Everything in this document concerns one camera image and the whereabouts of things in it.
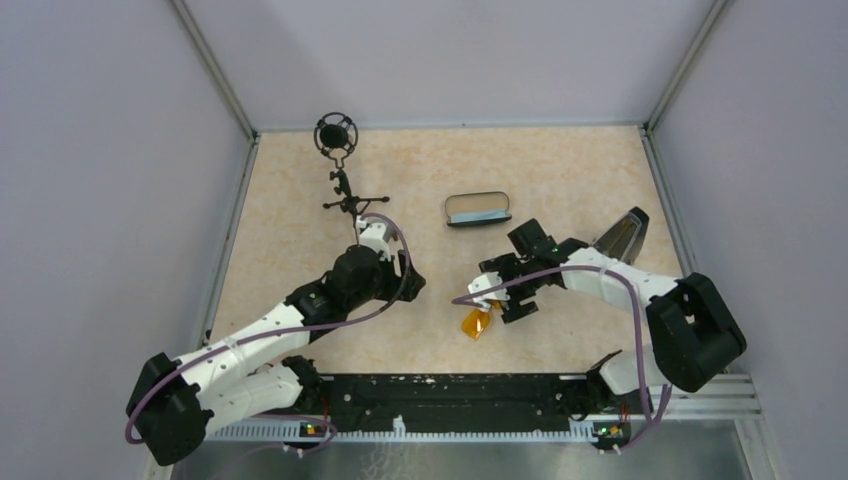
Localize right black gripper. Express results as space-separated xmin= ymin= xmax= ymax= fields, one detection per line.
xmin=479 ymin=253 xmax=543 ymax=323

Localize light blue cleaning cloth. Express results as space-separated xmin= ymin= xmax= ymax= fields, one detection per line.
xmin=448 ymin=209 xmax=512 ymax=227

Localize black glasses case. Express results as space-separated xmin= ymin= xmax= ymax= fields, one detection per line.
xmin=444 ymin=190 xmax=512 ymax=228

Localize orange sunglasses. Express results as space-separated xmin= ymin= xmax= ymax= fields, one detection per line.
xmin=460 ymin=300 xmax=503 ymax=341

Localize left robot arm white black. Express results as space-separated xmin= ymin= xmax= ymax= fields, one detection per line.
xmin=124 ymin=246 xmax=426 ymax=466

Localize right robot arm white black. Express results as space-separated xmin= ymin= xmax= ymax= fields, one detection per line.
xmin=460 ymin=219 xmax=748 ymax=412

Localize black wedge mirror block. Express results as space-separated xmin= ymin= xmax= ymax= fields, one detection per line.
xmin=591 ymin=206 xmax=650 ymax=265

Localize black microphone on tripod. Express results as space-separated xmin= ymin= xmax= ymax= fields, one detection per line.
xmin=313 ymin=112 xmax=391 ymax=224

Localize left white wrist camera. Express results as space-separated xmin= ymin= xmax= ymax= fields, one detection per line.
xmin=355 ymin=216 xmax=396 ymax=262

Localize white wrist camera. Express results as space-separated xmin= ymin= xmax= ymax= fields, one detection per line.
xmin=355 ymin=216 xmax=396 ymax=262
xmin=467 ymin=272 xmax=510 ymax=312

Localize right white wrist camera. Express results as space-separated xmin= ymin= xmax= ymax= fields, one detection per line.
xmin=467 ymin=272 xmax=510 ymax=312

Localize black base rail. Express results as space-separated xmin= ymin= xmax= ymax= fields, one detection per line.
xmin=281 ymin=373 xmax=642 ymax=434

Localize white cable duct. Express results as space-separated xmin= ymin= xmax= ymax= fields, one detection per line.
xmin=207 ymin=416 xmax=637 ymax=448

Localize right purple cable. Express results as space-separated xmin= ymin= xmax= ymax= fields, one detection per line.
xmin=451 ymin=264 xmax=673 ymax=455

